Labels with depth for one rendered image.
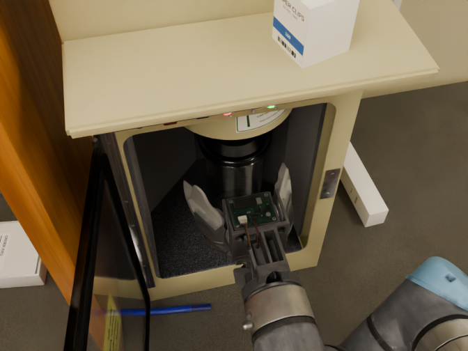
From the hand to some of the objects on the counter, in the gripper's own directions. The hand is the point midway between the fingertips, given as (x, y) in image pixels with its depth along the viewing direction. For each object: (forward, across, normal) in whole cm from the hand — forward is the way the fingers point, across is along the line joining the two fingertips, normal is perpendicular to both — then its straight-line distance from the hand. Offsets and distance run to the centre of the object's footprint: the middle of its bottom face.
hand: (233, 175), depth 75 cm
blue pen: (-6, +13, +28) cm, 31 cm away
